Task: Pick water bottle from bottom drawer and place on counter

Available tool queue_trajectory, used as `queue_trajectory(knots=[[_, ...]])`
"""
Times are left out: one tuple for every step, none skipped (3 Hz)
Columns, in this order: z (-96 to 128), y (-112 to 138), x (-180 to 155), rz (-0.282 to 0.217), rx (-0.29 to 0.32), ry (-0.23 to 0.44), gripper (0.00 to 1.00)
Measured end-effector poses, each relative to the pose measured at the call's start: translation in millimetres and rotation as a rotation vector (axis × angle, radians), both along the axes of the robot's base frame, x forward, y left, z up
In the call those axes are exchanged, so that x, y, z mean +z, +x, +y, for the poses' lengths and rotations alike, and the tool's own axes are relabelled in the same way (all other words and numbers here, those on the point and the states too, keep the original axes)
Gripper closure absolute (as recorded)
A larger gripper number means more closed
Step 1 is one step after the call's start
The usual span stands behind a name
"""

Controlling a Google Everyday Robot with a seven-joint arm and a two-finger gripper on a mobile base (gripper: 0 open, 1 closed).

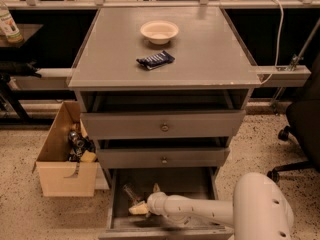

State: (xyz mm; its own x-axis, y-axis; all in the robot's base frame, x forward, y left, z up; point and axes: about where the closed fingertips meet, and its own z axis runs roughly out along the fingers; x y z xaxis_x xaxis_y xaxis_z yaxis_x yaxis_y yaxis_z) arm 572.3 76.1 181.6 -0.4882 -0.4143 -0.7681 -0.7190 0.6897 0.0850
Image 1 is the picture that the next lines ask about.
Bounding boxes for dark blue snack packet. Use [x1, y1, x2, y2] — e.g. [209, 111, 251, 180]
[136, 50, 175, 70]

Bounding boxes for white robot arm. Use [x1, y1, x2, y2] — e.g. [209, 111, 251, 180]
[129, 172, 294, 240]

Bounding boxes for black office chair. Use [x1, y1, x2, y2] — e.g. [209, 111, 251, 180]
[267, 54, 320, 182]

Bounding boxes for white paper bowl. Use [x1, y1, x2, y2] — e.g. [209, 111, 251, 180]
[140, 20, 179, 45]

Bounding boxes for grey top drawer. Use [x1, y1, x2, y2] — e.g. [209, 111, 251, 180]
[81, 110, 245, 140]

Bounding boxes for grey middle drawer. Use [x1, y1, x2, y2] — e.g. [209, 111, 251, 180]
[97, 148, 230, 169]

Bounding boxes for grey drawer cabinet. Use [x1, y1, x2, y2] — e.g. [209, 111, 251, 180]
[67, 6, 263, 240]

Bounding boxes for dark side table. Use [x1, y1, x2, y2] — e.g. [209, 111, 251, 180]
[0, 24, 43, 123]

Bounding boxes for cardboard box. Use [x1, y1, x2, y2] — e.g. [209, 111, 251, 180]
[35, 101, 98, 197]

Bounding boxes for grey drawer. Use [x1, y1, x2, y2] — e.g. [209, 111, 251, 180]
[97, 148, 230, 169]
[81, 110, 245, 140]
[99, 168, 232, 240]

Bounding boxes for dark cans in box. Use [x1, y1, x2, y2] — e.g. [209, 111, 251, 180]
[68, 131, 95, 162]

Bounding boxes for yellow sponge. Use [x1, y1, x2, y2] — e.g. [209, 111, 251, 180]
[80, 150, 97, 163]

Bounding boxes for clear plastic water bottle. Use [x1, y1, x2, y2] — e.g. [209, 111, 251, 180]
[122, 184, 142, 205]

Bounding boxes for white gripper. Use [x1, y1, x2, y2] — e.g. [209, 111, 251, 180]
[129, 183, 168, 216]

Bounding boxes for green labelled bottle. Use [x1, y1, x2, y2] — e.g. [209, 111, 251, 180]
[0, 1, 24, 43]

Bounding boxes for white cable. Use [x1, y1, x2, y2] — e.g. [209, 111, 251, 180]
[260, 0, 285, 86]

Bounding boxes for grey bottom drawer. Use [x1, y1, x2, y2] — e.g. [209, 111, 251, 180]
[99, 168, 232, 240]

